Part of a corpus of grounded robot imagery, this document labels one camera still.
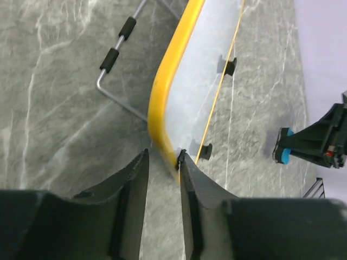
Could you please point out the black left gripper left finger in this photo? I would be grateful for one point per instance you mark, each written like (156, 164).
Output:
(104, 221)

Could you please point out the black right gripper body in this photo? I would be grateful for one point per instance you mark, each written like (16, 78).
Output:
(335, 153)

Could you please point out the aluminium right side rail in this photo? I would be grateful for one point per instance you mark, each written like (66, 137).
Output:
(316, 190)

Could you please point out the yellow framed whiteboard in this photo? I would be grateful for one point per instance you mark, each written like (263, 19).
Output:
(186, 85)

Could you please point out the blue whiteboard eraser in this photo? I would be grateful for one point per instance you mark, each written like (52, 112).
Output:
(281, 154)

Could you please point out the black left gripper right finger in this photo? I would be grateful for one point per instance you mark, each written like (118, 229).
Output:
(220, 225)

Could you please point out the black whiteboard foot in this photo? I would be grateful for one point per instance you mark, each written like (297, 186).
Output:
(226, 67)
(202, 153)

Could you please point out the black left whiteboard foot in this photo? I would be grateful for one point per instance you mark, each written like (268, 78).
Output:
(202, 153)

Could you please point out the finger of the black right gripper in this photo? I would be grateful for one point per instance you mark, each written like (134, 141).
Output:
(311, 142)

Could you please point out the metal wire whiteboard stand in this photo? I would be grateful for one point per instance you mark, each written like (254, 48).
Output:
(127, 71)

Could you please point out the black right whiteboard foot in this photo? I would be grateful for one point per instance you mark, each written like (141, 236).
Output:
(226, 67)

